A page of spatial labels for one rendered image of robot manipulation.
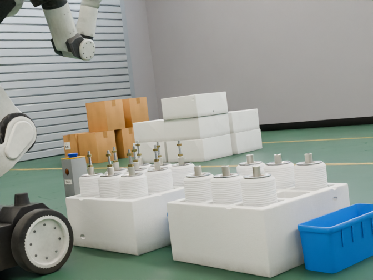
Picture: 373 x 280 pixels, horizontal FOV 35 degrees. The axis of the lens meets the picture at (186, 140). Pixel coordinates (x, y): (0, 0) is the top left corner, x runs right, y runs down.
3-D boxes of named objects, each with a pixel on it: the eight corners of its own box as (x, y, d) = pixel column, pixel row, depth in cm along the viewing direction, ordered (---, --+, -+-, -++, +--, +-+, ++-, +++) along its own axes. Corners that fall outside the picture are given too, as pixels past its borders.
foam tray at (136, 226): (137, 256, 192) (131, 201, 191) (70, 245, 220) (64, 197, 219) (218, 228, 219) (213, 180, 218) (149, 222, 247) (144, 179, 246)
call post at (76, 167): (80, 238, 230) (70, 159, 228) (70, 237, 235) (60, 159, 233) (95, 234, 235) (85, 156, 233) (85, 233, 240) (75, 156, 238)
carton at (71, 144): (88, 159, 641) (85, 131, 639) (102, 159, 624) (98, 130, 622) (65, 163, 619) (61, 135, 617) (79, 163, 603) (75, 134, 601)
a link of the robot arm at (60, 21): (77, 70, 210) (58, 11, 197) (52, 64, 217) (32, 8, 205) (98, 54, 217) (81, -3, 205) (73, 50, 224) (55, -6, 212)
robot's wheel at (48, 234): (23, 283, 175) (14, 216, 174) (14, 281, 179) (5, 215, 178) (77, 264, 190) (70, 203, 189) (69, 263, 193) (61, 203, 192)
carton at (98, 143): (117, 159, 594) (114, 129, 592) (99, 163, 577) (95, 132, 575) (99, 160, 615) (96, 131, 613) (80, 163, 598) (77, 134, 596)
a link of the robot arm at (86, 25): (105, 10, 218) (96, 63, 219) (85, 8, 223) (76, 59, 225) (85, 4, 209) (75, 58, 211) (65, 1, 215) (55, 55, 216)
